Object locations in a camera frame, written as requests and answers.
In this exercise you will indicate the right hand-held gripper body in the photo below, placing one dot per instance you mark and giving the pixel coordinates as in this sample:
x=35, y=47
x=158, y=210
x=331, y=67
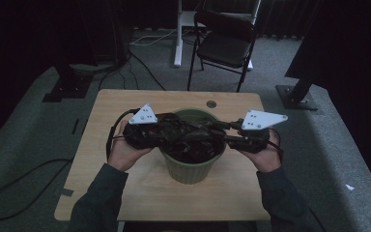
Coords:
x=259, y=121

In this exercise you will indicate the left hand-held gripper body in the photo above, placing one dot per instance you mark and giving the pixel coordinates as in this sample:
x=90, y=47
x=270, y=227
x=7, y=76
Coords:
x=144, y=116

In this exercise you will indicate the black plastic trash bag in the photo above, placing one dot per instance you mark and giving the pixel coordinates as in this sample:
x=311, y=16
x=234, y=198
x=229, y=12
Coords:
x=180, y=138

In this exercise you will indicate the green plastic bin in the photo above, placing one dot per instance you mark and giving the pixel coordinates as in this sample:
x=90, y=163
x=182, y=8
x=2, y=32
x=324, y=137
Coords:
x=190, y=172

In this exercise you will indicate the person's right hand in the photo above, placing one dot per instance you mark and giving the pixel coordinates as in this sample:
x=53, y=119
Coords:
x=267, y=159

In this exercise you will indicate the person's left hand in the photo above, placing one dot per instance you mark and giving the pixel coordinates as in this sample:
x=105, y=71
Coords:
x=122, y=154

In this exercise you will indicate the round table grommet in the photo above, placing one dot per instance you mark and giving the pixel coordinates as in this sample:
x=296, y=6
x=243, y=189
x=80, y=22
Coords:
x=211, y=104

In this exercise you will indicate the black slanted stand with base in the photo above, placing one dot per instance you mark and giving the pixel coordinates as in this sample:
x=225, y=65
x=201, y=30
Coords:
x=298, y=96

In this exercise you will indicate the dark floor tape strip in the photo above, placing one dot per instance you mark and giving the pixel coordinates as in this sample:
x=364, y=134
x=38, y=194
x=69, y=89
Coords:
x=75, y=126

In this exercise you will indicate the black folding chair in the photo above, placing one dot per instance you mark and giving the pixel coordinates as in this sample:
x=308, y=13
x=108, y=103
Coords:
x=225, y=48

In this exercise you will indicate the white desk leg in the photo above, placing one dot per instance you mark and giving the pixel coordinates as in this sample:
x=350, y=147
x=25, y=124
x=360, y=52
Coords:
x=253, y=19
x=178, y=42

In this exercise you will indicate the black stand with square base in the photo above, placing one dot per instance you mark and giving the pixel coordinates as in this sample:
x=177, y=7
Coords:
x=67, y=87

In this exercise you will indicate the grey tape piece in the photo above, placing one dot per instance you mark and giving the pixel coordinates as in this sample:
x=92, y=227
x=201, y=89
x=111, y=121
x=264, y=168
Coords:
x=66, y=192

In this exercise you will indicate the white paper scrap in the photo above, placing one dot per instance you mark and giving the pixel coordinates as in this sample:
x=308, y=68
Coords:
x=349, y=187

